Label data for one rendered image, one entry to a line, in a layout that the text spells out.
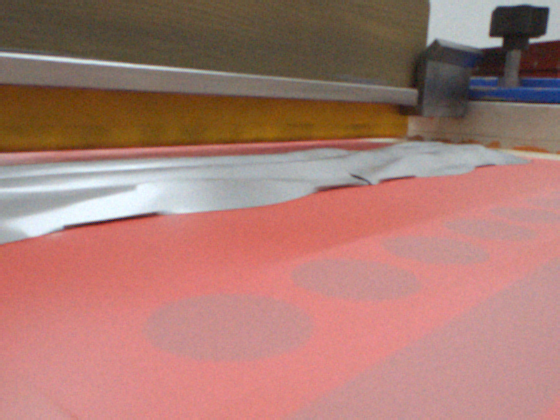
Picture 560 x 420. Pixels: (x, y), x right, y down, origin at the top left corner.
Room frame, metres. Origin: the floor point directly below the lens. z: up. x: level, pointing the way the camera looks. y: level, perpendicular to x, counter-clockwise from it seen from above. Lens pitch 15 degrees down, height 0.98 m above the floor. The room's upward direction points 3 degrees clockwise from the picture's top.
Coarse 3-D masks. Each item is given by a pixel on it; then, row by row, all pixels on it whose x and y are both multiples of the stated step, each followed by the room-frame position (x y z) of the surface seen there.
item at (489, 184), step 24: (240, 144) 0.36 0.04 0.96; (264, 144) 0.37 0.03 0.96; (288, 144) 0.38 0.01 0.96; (312, 144) 0.39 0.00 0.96; (336, 144) 0.40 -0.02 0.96; (360, 144) 0.41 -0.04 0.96; (384, 144) 0.42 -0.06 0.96; (480, 168) 0.28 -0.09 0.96; (504, 168) 0.29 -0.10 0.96; (528, 168) 0.29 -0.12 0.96; (552, 168) 0.30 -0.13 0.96; (432, 192) 0.19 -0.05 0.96; (456, 192) 0.20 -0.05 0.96; (480, 192) 0.20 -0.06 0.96; (504, 192) 0.20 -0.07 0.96; (528, 192) 0.20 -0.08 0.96
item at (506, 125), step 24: (408, 120) 0.48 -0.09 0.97; (432, 120) 0.47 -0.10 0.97; (456, 120) 0.46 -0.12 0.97; (480, 120) 0.44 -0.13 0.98; (504, 120) 0.43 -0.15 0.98; (528, 120) 0.42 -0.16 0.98; (552, 120) 0.41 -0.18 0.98; (456, 144) 0.45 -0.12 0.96; (480, 144) 0.44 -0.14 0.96; (504, 144) 0.43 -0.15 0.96; (528, 144) 0.42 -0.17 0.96; (552, 144) 0.41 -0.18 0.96
